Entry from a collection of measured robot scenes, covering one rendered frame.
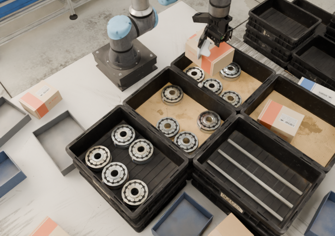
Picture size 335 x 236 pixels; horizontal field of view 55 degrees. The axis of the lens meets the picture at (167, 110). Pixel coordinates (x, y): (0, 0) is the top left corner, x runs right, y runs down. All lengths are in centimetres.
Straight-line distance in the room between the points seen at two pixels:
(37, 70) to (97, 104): 137
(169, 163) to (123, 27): 67
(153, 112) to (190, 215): 47
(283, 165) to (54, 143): 104
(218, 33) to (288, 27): 133
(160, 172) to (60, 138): 56
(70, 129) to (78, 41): 160
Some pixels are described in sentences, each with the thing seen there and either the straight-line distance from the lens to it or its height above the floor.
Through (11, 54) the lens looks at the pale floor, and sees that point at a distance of 323.
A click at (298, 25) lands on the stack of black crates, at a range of 254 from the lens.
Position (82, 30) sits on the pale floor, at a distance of 323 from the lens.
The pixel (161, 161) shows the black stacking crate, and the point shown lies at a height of 83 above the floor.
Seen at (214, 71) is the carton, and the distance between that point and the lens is 130.
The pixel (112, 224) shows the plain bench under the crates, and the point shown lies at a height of 70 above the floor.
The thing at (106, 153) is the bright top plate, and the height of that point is 86.
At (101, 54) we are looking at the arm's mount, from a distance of 178.
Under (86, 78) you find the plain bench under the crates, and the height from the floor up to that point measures 70.
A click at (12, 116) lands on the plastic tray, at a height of 70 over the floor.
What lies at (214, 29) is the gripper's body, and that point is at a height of 123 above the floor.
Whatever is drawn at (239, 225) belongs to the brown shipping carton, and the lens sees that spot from 124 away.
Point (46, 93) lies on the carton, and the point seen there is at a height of 77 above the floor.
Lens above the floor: 203
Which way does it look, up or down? 55 degrees down
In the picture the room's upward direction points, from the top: 2 degrees counter-clockwise
